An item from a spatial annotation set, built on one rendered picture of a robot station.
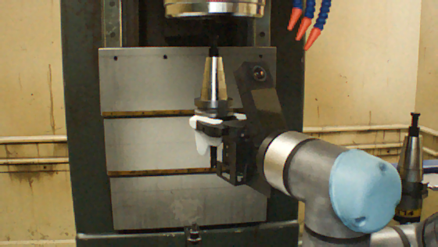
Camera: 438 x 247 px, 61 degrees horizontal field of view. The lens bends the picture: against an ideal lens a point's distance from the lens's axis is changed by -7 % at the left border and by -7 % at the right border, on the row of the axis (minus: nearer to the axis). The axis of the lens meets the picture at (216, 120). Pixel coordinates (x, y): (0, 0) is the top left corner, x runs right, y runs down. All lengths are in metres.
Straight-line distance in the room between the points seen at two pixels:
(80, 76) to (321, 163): 0.83
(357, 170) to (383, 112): 1.38
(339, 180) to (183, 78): 0.74
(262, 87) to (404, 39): 1.30
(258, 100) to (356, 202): 0.21
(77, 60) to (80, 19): 0.11
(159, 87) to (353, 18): 0.89
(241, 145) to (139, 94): 0.57
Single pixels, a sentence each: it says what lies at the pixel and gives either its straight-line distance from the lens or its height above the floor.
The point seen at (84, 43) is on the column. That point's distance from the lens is 1.12.
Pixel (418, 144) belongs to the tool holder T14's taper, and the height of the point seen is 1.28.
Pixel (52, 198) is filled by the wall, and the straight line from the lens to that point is 1.62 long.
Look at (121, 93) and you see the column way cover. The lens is 1.07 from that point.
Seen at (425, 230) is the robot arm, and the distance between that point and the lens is 0.48.
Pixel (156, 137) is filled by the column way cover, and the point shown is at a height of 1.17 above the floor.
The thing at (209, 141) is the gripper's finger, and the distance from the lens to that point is 0.60.
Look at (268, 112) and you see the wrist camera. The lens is 0.52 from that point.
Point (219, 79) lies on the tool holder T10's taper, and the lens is 0.63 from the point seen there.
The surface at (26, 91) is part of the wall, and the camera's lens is 1.54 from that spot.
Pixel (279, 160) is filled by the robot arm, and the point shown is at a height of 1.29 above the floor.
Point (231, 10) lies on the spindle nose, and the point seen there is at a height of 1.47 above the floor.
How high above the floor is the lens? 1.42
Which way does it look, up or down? 11 degrees down
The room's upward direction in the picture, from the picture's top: straight up
